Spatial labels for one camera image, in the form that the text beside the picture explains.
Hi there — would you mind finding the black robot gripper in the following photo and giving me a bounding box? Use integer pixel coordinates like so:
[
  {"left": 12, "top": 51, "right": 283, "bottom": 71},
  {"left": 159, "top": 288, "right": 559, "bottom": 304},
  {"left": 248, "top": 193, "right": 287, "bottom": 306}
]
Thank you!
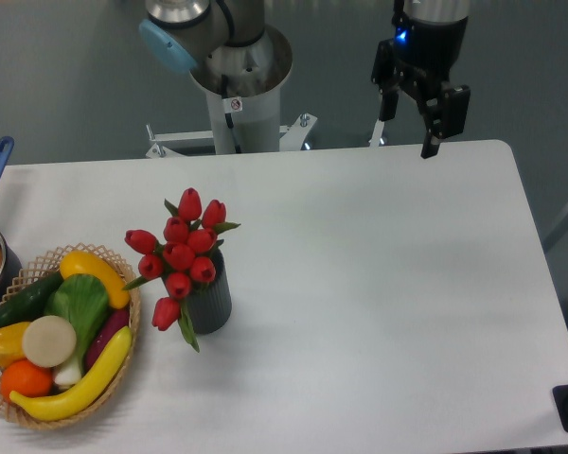
[{"left": 371, "top": 0, "right": 470, "bottom": 159}]

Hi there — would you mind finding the red tulip bouquet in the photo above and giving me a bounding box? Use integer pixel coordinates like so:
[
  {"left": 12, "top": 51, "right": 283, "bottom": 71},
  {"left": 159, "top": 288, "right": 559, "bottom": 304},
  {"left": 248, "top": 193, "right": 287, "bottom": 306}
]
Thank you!
[{"left": 124, "top": 187, "right": 239, "bottom": 351}]

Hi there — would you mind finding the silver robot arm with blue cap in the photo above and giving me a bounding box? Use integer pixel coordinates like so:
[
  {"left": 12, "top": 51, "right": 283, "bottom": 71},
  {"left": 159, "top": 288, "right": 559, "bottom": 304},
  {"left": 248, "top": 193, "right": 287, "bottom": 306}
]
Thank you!
[{"left": 138, "top": 1, "right": 470, "bottom": 159}]

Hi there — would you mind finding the dark grey ribbed vase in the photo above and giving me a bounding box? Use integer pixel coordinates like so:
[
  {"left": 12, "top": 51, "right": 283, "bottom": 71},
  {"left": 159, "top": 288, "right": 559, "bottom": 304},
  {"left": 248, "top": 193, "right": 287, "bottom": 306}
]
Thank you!
[{"left": 187, "top": 251, "right": 232, "bottom": 335}]

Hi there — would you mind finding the purple eggplant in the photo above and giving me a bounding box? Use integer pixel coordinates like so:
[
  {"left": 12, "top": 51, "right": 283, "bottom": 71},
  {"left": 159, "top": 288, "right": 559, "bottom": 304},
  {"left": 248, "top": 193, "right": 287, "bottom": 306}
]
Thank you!
[{"left": 84, "top": 308, "right": 130, "bottom": 372}]

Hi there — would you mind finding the yellow squash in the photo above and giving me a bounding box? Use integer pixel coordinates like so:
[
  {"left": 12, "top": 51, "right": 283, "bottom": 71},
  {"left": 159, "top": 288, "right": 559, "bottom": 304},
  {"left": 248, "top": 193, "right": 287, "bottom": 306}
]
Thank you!
[{"left": 59, "top": 251, "right": 130, "bottom": 309}]

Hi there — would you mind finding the green bok choy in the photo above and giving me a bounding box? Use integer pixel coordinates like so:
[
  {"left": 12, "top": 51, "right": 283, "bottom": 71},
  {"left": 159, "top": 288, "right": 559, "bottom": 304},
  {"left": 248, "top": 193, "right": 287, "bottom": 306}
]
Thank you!
[{"left": 44, "top": 274, "right": 109, "bottom": 390}]

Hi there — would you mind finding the woven wicker basket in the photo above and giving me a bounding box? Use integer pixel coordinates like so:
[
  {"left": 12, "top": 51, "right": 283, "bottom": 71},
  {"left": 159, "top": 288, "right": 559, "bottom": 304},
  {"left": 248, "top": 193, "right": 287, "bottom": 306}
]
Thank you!
[{"left": 0, "top": 243, "right": 141, "bottom": 430}]

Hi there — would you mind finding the yellow banana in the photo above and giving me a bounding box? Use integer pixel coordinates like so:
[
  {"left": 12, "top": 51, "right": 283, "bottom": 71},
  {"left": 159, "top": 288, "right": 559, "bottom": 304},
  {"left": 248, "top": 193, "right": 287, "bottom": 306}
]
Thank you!
[{"left": 9, "top": 326, "right": 133, "bottom": 422}]

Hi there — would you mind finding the green cucumber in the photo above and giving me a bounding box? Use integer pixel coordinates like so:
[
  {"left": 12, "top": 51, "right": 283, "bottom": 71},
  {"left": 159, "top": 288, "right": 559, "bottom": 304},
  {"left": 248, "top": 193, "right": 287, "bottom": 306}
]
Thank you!
[{"left": 0, "top": 272, "right": 63, "bottom": 328}]

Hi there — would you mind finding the beige round disc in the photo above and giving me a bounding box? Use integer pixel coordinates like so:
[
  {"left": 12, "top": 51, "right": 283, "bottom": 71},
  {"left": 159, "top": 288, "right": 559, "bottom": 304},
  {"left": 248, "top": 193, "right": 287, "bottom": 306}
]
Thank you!
[{"left": 22, "top": 315, "right": 77, "bottom": 368}]

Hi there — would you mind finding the yellow bell pepper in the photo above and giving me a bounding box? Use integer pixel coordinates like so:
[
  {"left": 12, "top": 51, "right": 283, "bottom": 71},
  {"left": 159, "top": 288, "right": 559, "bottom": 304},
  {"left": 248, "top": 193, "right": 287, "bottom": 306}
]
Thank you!
[{"left": 0, "top": 322, "right": 31, "bottom": 369}]

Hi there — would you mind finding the orange fruit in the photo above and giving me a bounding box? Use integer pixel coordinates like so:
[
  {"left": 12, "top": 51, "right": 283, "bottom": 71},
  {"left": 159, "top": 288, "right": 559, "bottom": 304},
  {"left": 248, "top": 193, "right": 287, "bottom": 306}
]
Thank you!
[{"left": 0, "top": 359, "right": 53, "bottom": 401}]

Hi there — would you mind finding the white metal robot base frame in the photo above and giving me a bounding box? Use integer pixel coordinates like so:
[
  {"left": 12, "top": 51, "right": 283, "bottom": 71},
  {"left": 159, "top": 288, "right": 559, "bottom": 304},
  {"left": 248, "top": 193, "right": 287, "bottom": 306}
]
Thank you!
[{"left": 144, "top": 113, "right": 387, "bottom": 159}]

